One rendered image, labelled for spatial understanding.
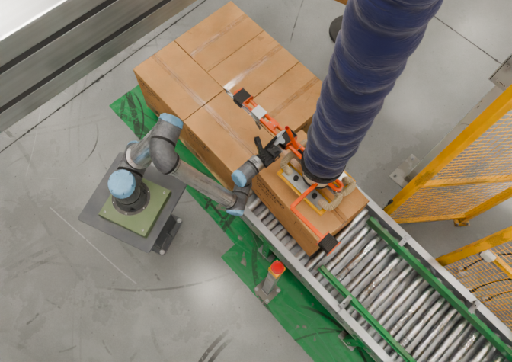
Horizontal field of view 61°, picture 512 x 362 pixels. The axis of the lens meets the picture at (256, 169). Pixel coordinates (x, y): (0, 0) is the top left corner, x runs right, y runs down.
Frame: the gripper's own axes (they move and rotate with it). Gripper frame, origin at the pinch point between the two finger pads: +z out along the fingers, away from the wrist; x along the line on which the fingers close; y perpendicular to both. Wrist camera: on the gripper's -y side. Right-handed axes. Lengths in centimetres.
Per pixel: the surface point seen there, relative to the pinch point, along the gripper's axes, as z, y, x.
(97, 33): -79, 31, 178
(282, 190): -15.0, 17.5, -26.4
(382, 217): 31, 70, -62
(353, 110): -9, 34, 82
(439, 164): 39, 69, 15
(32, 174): -124, -150, -121
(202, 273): -77, 5, -121
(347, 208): 5, 51, -26
